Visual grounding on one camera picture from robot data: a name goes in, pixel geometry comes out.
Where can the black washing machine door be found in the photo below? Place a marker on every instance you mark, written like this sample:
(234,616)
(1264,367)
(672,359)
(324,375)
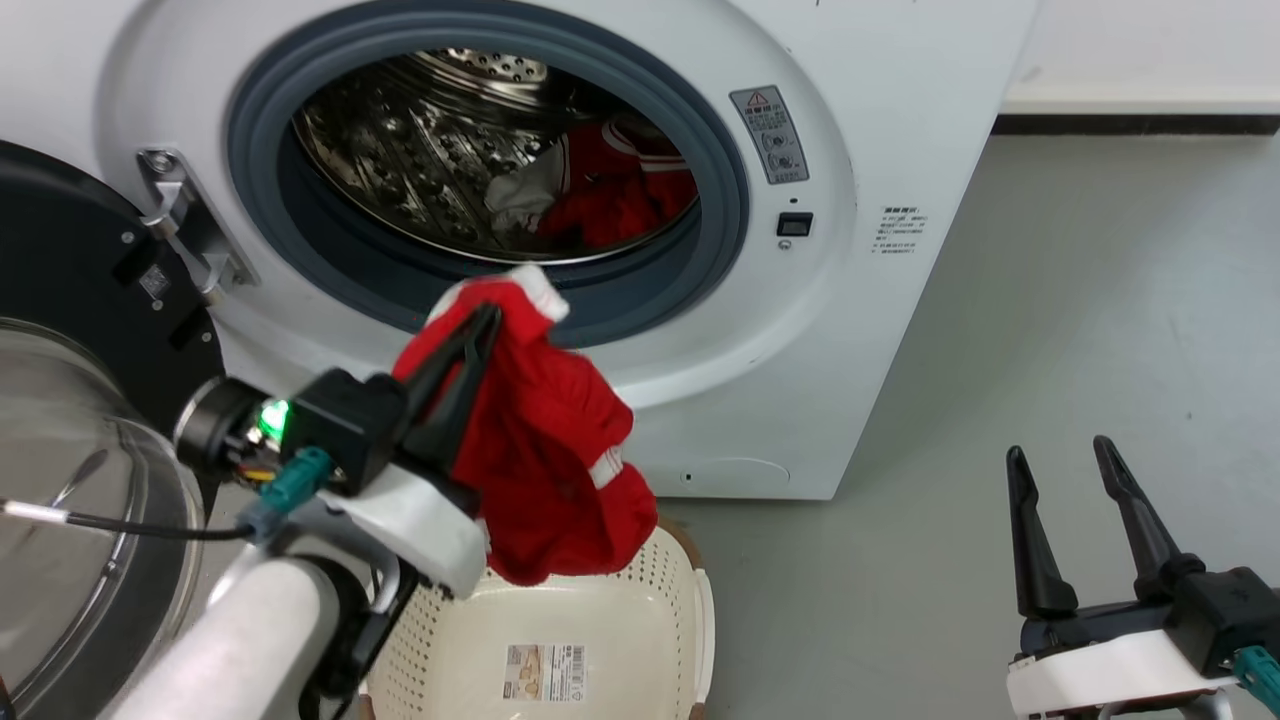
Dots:
(60,300)

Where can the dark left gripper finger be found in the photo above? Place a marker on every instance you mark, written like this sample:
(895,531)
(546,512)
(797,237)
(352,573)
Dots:
(455,410)
(450,350)

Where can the cream perforated laundry basket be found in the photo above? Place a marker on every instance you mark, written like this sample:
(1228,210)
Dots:
(600,640)

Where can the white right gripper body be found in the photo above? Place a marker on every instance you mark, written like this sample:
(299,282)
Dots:
(1100,670)

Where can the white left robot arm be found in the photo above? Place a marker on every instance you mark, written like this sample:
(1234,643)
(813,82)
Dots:
(250,640)

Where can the grey warning sticker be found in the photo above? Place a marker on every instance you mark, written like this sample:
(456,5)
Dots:
(769,134)

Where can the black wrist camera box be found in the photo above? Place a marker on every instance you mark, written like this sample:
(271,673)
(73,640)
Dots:
(340,425)
(1225,620)

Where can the black wall baseboard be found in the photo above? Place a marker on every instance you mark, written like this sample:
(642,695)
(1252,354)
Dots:
(1135,124)

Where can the red garment with white trim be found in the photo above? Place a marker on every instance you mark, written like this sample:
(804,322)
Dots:
(550,450)

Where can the black door lock latch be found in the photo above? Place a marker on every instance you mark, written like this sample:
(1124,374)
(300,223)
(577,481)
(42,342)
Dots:
(795,224)

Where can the white grey garment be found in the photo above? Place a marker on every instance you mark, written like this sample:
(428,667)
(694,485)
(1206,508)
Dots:
(520,197)

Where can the metal door hinge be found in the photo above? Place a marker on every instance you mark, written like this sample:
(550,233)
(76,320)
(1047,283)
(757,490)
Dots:
(185,225)

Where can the paper label with barcode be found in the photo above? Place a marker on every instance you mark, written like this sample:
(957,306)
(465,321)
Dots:
(545,672)

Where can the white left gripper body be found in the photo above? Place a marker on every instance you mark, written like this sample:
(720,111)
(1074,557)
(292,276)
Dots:
(425,525)

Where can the white front-loading washing machine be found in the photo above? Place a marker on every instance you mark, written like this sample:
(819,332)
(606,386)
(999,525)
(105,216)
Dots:
(880,330)

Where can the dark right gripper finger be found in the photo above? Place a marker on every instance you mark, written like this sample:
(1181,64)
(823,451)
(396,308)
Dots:
(1140,520)
(1035,550)

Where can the red garment with white stripes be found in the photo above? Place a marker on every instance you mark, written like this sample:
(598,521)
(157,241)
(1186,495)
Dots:
(620,195)

